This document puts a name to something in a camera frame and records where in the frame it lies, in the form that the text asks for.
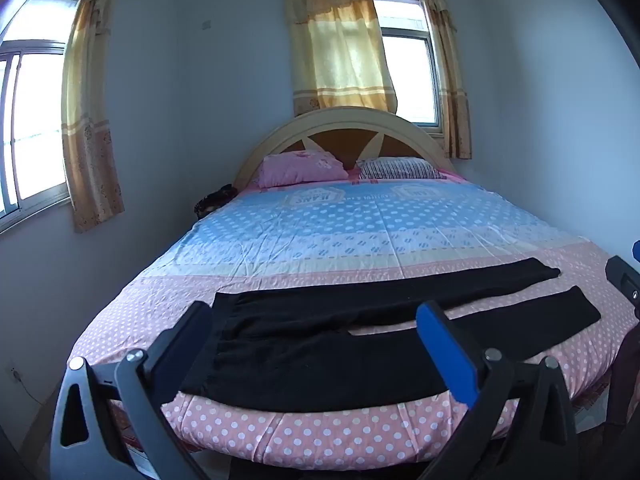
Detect black pants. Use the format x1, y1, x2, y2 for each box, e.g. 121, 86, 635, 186
179, 258, 602, 413

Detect small window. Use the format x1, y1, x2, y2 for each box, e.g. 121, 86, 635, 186
372, 0, 446, 133

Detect narrow yellow patterned curtain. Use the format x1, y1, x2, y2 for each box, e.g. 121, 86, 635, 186
416, 0, 473, 160

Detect striped pillow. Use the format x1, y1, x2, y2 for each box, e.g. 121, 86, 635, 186
356, 156, 446, 181

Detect arched wooden headboard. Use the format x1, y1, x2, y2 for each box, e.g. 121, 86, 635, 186
234, 107, 456, 191

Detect large sliding window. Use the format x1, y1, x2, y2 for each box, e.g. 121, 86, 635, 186
0, 0, 83, 233

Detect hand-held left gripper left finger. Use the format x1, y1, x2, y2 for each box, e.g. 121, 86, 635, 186
50, 301, 216, 480

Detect dark bundle beside bed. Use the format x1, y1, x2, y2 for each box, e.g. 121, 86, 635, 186
194, 185, 238, 220

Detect dark cloth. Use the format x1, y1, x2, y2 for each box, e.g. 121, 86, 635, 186
606, 310, 640, 431

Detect wide yellow patterned curtain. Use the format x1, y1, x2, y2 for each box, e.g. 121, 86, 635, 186
283, 0, 398, 118

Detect bed with polka dot sheet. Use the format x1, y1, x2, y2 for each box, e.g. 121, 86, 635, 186
70, 170, 640, 471

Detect pink pillow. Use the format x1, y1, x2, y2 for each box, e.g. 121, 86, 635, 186
257, 150, 349, 189

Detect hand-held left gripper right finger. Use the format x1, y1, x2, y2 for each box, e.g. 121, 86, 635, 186
416, 301, 581, 480

